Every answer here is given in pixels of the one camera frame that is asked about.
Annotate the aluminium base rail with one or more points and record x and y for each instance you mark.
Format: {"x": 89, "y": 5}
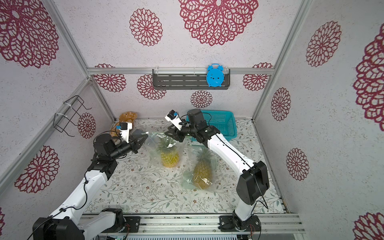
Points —
{"x": 207, "y": 227}

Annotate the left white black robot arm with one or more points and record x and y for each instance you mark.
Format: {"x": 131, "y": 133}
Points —
{"x": 64, "y": 223}

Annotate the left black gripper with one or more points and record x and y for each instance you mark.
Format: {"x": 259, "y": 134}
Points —
{"x": 132, "y": 145}

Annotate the brownish pineapple in bag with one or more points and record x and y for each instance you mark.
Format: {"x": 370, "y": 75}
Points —
{"x": 203, "y": 171}

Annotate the black wire wall rack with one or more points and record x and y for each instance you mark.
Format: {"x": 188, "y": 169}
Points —
{"x": 62, "y": 120}

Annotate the clear zip-top bag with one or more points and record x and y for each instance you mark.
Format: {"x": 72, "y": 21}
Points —
{"x": 151, "y": 146}
{"x": 187, "y": 177}

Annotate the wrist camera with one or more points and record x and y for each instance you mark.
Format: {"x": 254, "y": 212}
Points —
{"x": 174, "y": 118}
{"x": 123, "y": 129}

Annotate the brown plush teddy bear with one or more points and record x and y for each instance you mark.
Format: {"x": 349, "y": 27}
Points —
{"x": 127, "y": 117}

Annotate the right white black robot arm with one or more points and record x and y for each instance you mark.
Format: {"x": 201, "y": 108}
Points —
{"x": 253, "y": 178}

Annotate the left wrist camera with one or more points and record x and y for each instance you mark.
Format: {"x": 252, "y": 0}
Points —
{"x": 123, "y": 129}

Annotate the blue alarm clock toy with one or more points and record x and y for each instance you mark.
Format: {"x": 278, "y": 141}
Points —
{"x": 215, "y": 75}

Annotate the teal plastic basket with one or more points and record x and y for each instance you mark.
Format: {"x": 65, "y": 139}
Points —
{"x": 223, "y": 121}

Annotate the grey wall shelf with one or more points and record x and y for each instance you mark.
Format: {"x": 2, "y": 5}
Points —
{"x": 190, "y": 81}

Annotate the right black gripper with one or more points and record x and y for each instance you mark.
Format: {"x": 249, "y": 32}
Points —
{"x": 177, "y": 130}

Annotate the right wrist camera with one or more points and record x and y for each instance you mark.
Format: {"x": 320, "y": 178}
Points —
{"x": 174, "y": 118}

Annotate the yellow pineapple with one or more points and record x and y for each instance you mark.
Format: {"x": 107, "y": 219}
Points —
{"x": 169, "y": 153}

